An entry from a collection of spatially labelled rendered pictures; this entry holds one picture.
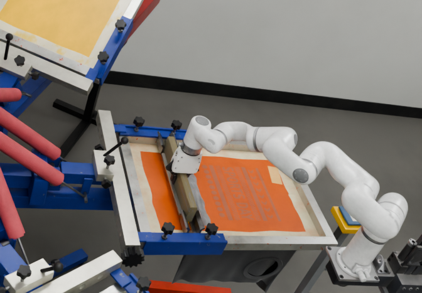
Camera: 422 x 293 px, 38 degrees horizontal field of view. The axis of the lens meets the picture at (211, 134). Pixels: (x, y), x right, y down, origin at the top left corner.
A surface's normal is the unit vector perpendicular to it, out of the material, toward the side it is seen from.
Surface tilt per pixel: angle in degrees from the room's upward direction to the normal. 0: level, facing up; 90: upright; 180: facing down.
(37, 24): 32
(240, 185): 0
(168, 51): 90
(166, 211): 0
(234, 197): 0
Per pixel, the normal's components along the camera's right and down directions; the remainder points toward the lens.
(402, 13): 0.26, 0.66
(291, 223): 0.32, -0.75
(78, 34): 0.15, -0.35
